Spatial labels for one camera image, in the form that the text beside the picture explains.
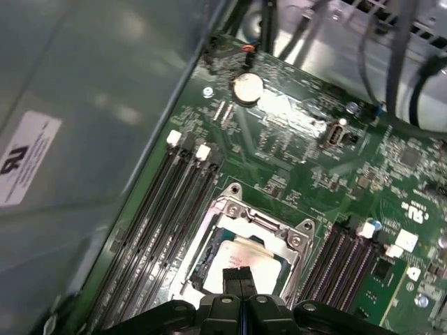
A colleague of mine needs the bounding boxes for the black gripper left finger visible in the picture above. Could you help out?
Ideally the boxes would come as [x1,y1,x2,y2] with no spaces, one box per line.
[100,267,245,335]

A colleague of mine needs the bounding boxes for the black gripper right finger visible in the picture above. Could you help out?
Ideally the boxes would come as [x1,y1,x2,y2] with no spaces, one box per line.
[238,267,397,335]

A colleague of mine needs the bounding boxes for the silver-topped CPU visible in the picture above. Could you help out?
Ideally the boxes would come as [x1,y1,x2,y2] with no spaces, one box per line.
[200,230,286,296]

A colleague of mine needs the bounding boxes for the CPU socket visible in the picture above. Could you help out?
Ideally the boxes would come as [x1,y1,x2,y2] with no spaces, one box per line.
[166,183,317,306]

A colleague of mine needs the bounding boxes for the green motherboard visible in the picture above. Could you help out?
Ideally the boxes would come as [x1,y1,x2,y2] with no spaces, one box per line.
[68,52,447,335]

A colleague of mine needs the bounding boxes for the silver internal USB port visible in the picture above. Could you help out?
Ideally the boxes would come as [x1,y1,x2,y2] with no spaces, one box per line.
[323,119,346,150]

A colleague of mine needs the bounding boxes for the silver coin battery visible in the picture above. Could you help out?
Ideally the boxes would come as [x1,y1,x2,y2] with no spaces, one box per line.
[230,72,263,106]

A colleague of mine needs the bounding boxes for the white label sticker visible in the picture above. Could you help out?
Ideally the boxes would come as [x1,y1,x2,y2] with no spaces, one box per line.
[0,110,63,207]

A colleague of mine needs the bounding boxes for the black PC case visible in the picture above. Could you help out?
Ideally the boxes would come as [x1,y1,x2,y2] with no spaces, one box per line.
[0,0,447,335]

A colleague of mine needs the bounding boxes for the black front panel wire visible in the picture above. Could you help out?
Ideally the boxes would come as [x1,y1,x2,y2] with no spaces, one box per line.
[204,34,261,69]

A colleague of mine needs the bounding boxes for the thick black cable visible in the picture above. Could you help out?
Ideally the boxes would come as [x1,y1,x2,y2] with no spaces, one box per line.
[408,52,447,135]

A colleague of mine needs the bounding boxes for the grey cable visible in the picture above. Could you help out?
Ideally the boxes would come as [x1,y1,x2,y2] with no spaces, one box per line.
[379,0,413,118]
[356,0,385,109]

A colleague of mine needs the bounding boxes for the thin black cable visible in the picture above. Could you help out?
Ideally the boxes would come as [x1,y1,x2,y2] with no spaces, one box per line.
[261,0,277,54]

